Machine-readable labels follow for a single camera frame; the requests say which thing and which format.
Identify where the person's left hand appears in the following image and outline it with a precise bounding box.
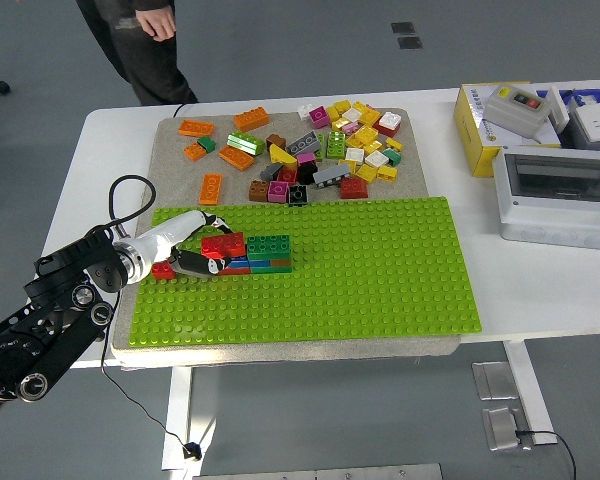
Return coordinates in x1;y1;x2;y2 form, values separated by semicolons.
135;5;177;43

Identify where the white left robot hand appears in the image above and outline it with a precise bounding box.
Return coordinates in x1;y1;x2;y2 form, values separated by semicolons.
139;208;236;278

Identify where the red eight-stud brick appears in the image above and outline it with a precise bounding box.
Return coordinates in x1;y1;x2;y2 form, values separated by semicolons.
200;231;249;259

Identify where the dark green eight-stud brick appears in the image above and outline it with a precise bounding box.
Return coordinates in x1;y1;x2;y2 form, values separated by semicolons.
246;233;292;262

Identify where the orange long brick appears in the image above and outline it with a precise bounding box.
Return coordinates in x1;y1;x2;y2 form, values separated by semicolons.
177;119;216;139
218;144;256;172
233;107;271;133
199;172;224;207

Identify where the blue eight-stud brick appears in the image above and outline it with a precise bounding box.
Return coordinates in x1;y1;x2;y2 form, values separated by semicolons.
229;255;271;270

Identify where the lime green long brick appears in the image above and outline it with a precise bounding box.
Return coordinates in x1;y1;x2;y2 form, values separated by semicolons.
226;130;266;156

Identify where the yellow curved brick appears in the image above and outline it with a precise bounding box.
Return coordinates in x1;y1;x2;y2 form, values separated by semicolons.
268;143;300;170

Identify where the grey long brick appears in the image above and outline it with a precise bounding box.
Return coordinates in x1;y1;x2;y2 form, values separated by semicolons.
312;162;352;189
284;130;324;156

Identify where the lime green eight-stud brick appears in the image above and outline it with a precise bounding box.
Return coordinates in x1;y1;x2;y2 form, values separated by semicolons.
326;129;348;161

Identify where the red sloped brick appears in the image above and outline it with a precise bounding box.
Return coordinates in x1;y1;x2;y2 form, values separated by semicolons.
339;176;370;200

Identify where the red brick white top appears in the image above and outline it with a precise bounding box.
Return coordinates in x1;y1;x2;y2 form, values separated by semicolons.
373;110;402;138

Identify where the person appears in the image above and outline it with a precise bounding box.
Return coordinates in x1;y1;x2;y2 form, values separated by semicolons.
74;0;200;106

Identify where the white table leg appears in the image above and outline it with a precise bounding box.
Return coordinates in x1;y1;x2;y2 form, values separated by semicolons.
502;339;559;446
160;367;216;471

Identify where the lime green studded baseplate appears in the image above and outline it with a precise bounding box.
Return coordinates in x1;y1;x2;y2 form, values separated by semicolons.
128;195;483;347

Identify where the grey-brown mat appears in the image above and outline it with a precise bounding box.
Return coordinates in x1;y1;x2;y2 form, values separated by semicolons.
110;107;462;370

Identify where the long metal floor plate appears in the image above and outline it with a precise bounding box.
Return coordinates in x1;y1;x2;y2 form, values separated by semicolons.
192;463;444;480

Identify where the yellow cardboard box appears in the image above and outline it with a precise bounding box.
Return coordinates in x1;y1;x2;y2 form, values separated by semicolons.
453;82;564;179

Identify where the white electrical distribution box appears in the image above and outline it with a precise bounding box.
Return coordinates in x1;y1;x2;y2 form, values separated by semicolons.
492;144;600;251

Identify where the blue plastic bin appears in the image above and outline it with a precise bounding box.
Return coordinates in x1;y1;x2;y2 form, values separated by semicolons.
534;87;600;109

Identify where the thin black cable with plug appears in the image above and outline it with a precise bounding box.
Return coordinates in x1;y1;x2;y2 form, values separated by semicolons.
99;289;204;460

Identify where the grey push-button switch box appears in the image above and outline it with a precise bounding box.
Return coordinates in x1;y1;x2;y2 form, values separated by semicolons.
482;83;553;141

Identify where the black floor cable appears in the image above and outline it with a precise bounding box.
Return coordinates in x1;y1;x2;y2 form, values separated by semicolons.
513;428;579;480

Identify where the white switch plate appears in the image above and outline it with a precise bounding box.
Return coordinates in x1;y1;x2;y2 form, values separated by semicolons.
547;85;572;134

